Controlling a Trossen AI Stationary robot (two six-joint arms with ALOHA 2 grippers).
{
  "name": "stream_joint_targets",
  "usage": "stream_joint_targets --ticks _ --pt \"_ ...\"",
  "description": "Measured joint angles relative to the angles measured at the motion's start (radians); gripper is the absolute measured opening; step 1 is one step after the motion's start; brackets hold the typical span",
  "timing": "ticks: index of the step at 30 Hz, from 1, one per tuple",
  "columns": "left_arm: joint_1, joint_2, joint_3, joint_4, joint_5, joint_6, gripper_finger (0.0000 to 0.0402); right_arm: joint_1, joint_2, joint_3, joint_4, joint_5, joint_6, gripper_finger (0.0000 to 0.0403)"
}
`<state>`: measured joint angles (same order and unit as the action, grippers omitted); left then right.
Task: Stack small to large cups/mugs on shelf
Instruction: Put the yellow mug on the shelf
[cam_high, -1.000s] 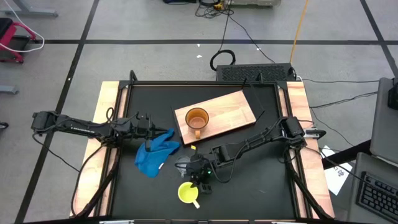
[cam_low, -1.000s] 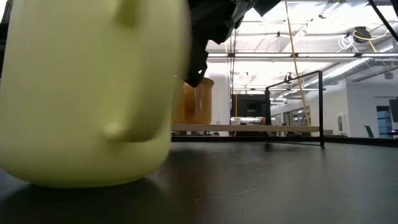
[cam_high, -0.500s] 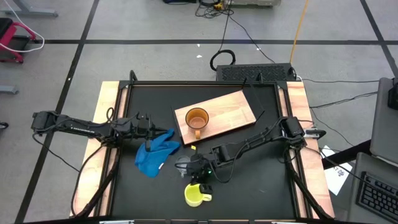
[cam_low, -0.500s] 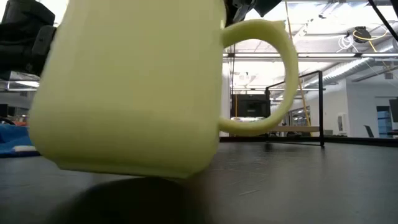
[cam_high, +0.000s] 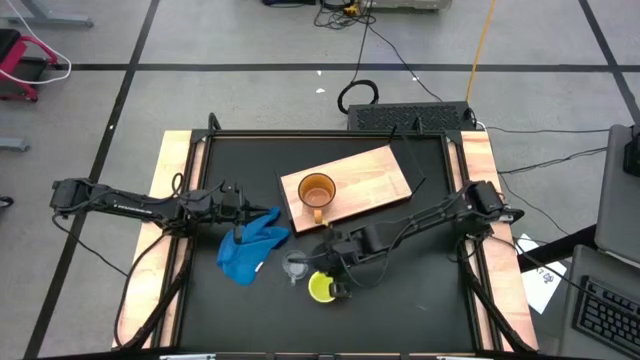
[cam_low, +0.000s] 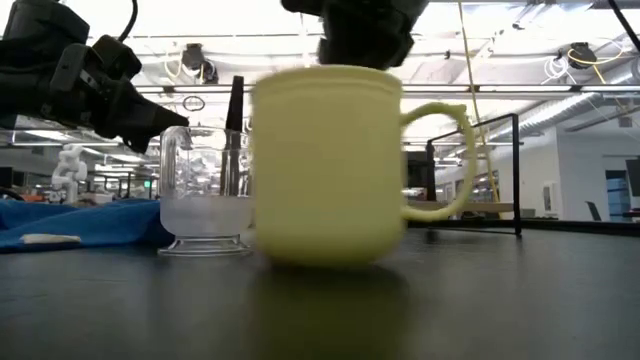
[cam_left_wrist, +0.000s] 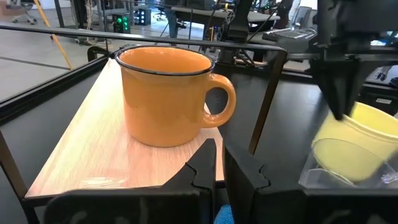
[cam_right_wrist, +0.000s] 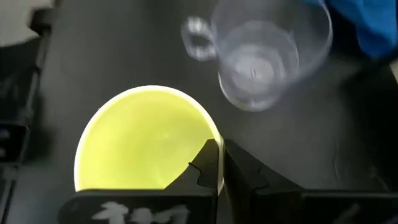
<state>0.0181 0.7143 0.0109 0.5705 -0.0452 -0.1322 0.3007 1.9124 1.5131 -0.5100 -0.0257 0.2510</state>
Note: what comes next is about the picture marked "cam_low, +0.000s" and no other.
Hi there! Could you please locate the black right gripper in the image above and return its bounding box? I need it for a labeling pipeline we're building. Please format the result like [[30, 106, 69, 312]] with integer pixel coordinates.
[[280, 0, 430, 71]]

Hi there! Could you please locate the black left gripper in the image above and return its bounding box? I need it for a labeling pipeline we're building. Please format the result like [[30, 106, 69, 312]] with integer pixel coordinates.
[[29, 34, 190, 154]]

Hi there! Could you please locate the clear plastic cup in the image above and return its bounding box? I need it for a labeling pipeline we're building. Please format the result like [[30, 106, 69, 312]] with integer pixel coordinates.
[[158, 124, 254, 259]]

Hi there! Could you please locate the yellow mug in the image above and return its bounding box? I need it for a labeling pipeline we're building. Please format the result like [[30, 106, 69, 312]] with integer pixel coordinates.
[[251, 64, 477, 266]]

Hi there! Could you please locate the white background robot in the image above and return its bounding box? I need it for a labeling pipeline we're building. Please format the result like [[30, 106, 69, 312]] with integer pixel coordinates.
[[51, 144, 89, 204]]

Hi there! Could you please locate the blue cloth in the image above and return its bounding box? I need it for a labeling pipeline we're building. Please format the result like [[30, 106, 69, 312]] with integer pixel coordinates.
[[0, 198, 174, 255]]

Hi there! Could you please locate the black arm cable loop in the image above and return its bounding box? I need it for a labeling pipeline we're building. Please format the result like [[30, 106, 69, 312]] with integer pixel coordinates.
[[117, 0, 140, 44]]

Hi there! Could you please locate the yellow cable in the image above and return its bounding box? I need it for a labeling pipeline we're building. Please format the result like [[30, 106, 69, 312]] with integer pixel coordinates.
[[457, 0, 501, 204]]

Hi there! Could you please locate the wall monitor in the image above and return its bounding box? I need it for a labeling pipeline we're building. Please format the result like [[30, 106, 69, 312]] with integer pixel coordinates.
[[625, 158, 640, 197]]

